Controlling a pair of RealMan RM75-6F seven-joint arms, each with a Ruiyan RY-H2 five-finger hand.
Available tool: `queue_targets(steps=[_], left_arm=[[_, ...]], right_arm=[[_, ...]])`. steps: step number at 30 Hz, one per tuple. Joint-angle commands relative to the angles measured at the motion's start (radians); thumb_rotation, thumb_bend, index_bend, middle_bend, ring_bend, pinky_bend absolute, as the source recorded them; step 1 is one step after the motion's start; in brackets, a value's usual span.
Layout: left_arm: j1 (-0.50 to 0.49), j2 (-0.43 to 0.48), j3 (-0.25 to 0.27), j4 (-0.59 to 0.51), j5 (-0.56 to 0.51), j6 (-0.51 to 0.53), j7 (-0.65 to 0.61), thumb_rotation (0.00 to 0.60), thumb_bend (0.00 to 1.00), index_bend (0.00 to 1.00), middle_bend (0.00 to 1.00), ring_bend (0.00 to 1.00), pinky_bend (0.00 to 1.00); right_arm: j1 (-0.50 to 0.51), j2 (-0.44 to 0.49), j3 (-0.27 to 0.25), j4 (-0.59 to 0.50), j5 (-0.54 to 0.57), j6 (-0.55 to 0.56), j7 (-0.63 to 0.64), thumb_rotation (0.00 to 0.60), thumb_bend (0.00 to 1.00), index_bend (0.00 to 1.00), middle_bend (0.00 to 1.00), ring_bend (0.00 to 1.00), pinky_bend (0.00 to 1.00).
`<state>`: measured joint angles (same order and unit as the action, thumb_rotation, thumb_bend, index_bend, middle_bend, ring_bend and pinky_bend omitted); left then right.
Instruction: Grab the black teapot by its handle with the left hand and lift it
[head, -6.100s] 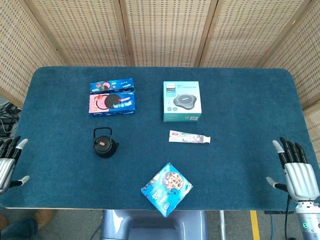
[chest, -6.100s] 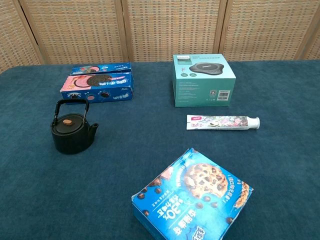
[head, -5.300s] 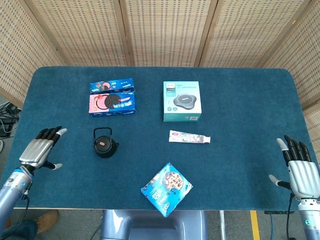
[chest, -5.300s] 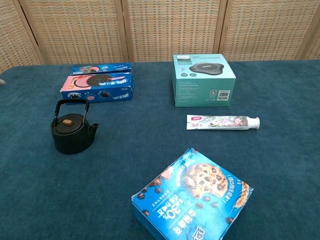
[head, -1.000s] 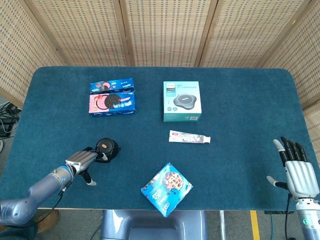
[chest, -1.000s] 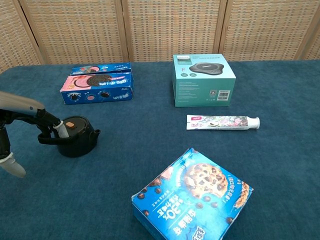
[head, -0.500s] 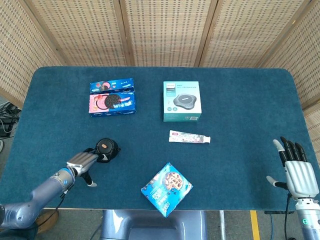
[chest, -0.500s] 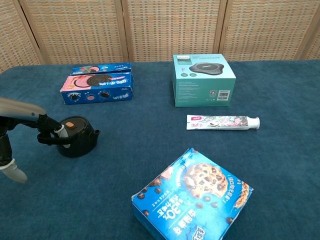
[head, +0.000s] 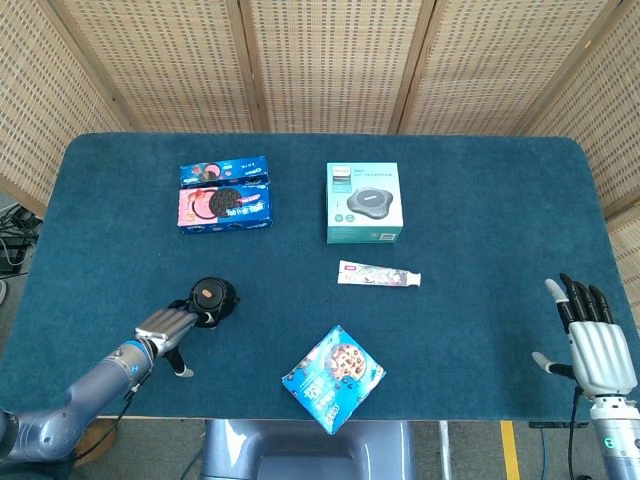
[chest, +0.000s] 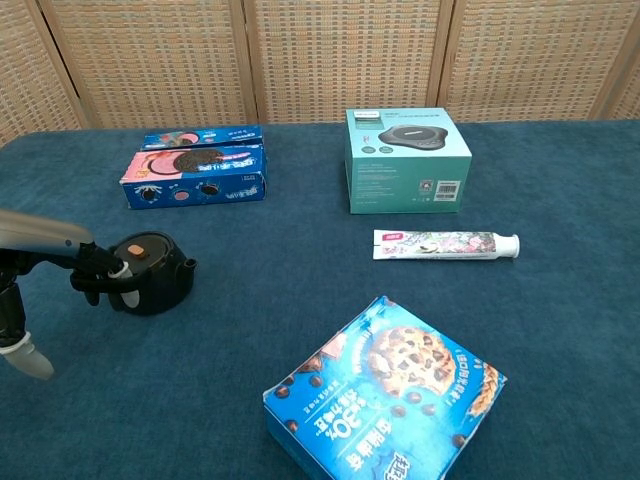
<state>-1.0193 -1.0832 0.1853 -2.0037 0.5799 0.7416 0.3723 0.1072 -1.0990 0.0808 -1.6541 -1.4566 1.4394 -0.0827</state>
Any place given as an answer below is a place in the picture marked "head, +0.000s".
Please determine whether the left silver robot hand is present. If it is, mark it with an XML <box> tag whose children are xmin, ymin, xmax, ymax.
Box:
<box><xmin>133</xmin><ymin>298</ymin><xmax>218</xmax><ymax>378</ymax></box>

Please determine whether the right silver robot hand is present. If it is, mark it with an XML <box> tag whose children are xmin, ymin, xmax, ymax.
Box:
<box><xmin>531</xmin><ymin>272</ymin><xmax>632</xmax><ymax>400</ymax></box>

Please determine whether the small black teapot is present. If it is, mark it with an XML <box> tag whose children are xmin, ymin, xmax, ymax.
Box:
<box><xmin>167</xmin><ymin>276</ymin><xmax>241</xmax><ymax>331</ymax></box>

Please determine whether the pink and blue Oreo box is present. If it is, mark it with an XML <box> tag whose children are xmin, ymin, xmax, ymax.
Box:
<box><xmin>177</xmin><ymin>183</ymin><xmax>274</xmax><ymax>236</ymax></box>

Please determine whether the blue table cloth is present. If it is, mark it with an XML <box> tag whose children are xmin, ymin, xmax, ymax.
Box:
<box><xmin>0</xmin><ymin>131</ymin><xmax>640</xmax><ymax>424</ymax></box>

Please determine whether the slim blue Oreo box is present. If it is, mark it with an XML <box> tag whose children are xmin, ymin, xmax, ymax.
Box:
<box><xmin>179</xmin><ymin>156</ymin><xmax>269</xmax><ymax>189</ymax></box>

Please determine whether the blue chocolate chip cookie box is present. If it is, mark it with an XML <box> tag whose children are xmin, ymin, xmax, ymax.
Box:
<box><xmin>281</xmin><ymin>324</ymin><xmax>387</xmax><ymax>436</ymax></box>

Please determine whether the blue-grey robot torso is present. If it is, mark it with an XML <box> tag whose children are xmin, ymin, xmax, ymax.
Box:
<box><xmin>199</xmin><ymin>418</ymin><xmax>417</xmax><ymax>480</ymax></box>

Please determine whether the white floral toothpaste tube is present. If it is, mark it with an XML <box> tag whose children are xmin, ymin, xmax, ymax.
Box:
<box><xmin>337</xmin><ymin>259</ymin><xmax>423</xmax><ymax>288</ymax></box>

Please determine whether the teal speakerphone box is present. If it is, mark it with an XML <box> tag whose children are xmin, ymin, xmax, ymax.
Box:
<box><xmin>326</xmin><ymin>161</ymin><xmax>405</xmax><ymax>245</ymax></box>

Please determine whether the woven folding screen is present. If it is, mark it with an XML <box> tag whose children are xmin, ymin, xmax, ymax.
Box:
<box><xmin>0</xmin><ymin>0</ymin><xmax>640</xmax><ymax>316</ymax></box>

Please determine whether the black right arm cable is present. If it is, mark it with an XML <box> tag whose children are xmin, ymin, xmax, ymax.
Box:
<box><xmin>567</xmin><ymin>387</ymin><xmax>585</xmax><ymax>480</ymax></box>

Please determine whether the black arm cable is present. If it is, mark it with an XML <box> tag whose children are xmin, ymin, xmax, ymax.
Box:
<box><xmin>74</xmin><ymin>370</ymin><xmax>152</xmax><ymax>466</ymax></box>
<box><xmin>567</xmin><ymin>387</ymin><xmax>585</xmax><ymax>480</ymax></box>

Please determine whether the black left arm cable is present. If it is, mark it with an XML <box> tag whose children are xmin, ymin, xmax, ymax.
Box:
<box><xmin>74</xmin><ymin>370</ymin><xmax>152</xmax><ymax>466</ymax></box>

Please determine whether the black cables and power strip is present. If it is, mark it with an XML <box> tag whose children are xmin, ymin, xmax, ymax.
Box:
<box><xmin>0</xmin><ymin>202</ymin><xmax>44</xmax><ymax>274</ymax></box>

